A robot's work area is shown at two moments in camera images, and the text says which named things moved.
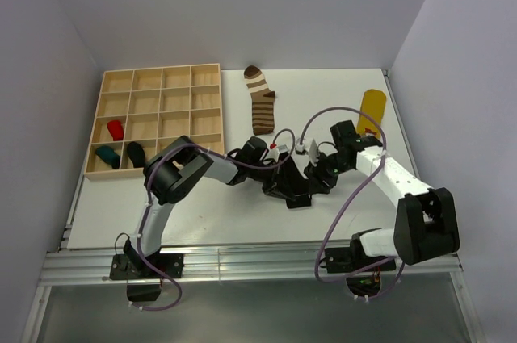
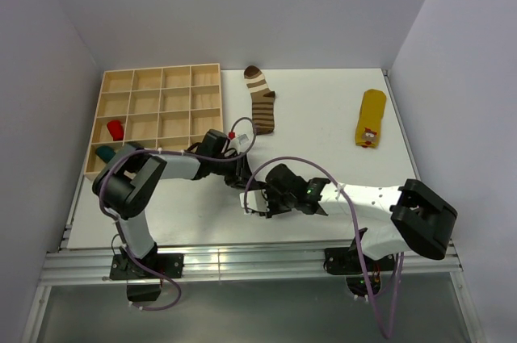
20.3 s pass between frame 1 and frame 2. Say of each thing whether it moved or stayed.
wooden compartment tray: stayed
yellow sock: stayed
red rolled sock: stayed
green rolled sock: stayed
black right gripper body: moved
